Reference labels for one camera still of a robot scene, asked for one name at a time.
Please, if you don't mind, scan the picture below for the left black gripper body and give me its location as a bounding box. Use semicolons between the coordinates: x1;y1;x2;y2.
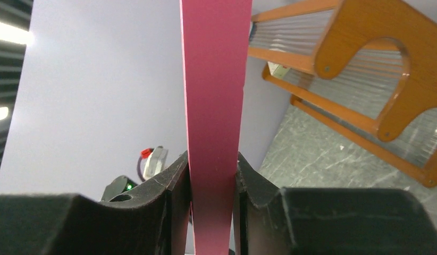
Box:
100;175;138;201

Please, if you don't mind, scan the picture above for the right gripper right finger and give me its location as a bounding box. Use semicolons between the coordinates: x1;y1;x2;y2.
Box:
233;155;437;254

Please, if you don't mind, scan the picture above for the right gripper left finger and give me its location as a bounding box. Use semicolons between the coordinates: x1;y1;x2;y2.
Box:
0;154;191;254

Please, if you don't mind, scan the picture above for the small white carton box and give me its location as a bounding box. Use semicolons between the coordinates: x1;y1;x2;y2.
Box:
267;62;291;80

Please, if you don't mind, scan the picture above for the wooden three-tier shelf rack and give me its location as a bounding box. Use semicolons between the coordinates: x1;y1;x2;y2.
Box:
248;1;437;187

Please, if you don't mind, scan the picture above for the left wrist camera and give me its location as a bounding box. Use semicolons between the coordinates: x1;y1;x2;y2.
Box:
137;146;168;182

